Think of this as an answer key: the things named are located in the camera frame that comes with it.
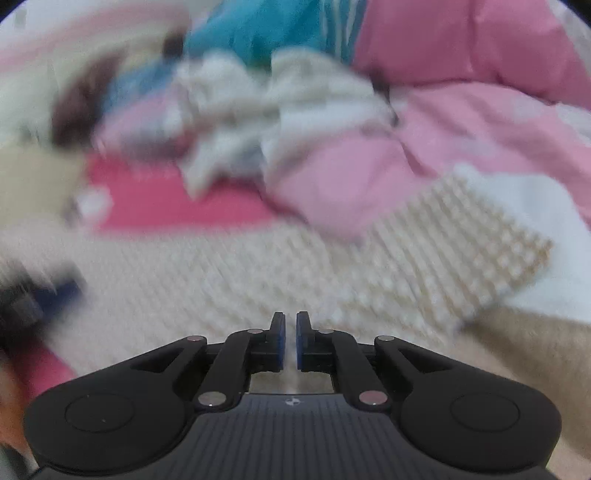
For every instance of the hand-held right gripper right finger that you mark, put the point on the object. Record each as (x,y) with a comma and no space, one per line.
(302,341)

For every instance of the light blue printed cloth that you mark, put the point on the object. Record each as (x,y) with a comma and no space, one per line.
(138,83)

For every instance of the beige white checkered sweater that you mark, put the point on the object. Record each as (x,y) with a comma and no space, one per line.
(207,286)

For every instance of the brown plush toy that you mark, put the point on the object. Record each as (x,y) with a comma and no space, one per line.
(78,101)

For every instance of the pink teal printed quilt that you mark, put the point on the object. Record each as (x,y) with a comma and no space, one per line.
(461,50)

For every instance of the white knit sweater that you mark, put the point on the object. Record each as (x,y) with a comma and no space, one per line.
(286,101)

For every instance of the pink cream striped pillow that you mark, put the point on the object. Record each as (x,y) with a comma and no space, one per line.
(46,60)

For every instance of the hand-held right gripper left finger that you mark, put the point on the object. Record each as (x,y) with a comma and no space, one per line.
(279,341)

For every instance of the beige pillow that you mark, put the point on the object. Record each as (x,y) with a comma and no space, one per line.
(37,184)

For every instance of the pink floral blanket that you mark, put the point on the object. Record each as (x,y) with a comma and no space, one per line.
(152,203)

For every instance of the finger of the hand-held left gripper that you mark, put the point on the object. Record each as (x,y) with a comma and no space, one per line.
(60,295)

